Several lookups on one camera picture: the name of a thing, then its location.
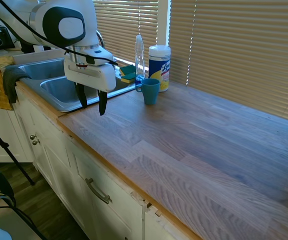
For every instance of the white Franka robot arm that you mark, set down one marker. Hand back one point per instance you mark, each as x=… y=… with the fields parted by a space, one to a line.
x=66 y=25

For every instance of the chrome faucet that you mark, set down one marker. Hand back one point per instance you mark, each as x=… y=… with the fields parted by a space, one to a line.
x=101 y=40

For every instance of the Lysol wipes canister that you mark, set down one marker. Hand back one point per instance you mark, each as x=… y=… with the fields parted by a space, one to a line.
x=160 y=65

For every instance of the teal mug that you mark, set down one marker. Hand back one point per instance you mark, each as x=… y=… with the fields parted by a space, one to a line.
x=150 y=92

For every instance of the stainless steel double sink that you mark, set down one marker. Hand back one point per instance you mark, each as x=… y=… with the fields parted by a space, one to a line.
x=59 y=90

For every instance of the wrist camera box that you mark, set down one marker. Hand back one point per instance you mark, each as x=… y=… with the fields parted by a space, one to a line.
x=99 y=53

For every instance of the yellow green sponge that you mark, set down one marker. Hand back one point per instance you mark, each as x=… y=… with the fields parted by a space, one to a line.
x=127 y=69
x=128 y=78

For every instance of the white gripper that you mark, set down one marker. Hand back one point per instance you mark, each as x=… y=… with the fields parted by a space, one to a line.
x=91 y=76

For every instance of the clear dish soap bottle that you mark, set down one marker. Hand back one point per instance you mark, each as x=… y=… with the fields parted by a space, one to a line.
x=139 y=55

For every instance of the wide beige window blind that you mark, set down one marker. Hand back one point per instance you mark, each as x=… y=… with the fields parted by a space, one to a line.
x=238 y=50

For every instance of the black tripod leg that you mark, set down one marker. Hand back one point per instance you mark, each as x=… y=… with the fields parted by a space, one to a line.
x=7 y=150

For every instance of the black cart frame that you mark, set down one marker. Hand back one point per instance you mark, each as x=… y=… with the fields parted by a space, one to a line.
x=1 y=185

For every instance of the white kitchen cabinet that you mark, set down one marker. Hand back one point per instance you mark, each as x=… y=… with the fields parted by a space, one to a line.
x=59 y=170

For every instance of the grey dish cloth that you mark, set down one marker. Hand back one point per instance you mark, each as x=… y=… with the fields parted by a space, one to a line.
x=11 y=80

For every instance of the round metal cabinet knob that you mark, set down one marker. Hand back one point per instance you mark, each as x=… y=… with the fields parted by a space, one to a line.
x=33 y=137
x=36 y=142

